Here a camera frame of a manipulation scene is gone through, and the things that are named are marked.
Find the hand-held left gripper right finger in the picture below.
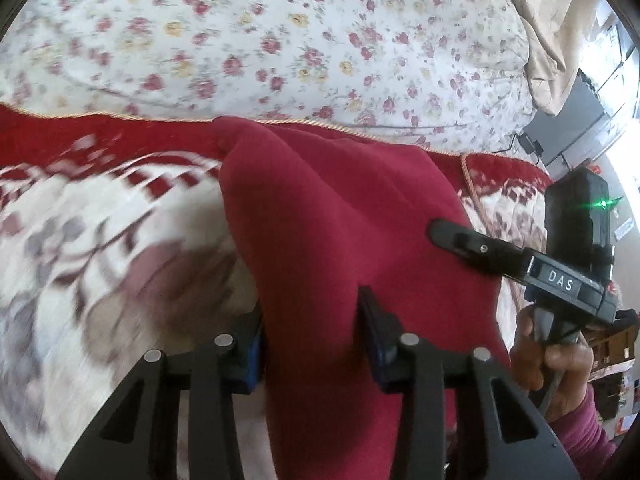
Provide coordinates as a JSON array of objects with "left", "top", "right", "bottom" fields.
[{"left": 357, "top": 286, "right": 581, "bottom": 480}]

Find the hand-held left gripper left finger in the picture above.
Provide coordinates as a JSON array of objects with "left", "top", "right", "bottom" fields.
[{"left": 55, "top": 305, "right": 267, "bottom": 480}]

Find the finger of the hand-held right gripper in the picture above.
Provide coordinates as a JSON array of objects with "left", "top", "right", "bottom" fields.
[{"left": 427, "top": 218, "right": 534, "bottom": 279}]

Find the dark red garment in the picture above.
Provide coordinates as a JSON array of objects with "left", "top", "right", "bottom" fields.
[{"left": 212, "top": 116, "right": 514, "bottom": 480}]

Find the person's right forearm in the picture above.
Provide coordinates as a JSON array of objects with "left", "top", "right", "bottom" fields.
[{"left": 549, "top": 384, "right": 619, "bottom": 480}]

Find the person's right hand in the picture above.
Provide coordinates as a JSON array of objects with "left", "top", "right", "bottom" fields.
[{"left": 509, "top": 305, "right": 597, "bottom": 419}]

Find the grey box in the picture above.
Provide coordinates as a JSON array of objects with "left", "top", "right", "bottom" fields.
[{"left": 529, "top": 72, "right": 622, "bottom": 167}]

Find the brown wooden furniture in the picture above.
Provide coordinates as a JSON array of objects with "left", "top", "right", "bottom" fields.
[{"left": 589, "top": 324, "right": 640, "bottom": 433}]

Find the red and white patterned blanket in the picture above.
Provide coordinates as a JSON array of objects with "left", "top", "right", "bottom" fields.
[{"left": 0, "top": 102, "right": 556, "bottom": 480}]

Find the beige cloth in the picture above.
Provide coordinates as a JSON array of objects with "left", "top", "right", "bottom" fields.
[{"left": 481, "top": 0, "right": 602, "bottom": 117}]

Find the white floral quilt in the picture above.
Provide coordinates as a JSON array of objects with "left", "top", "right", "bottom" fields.
[{"left": 0, "top": 0, "right": 539, "bottom": 154}]

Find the black power adapter with cable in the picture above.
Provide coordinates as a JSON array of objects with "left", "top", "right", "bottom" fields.
[{"left": 504, "top": 132, "right": 547, "bottom": 162}]

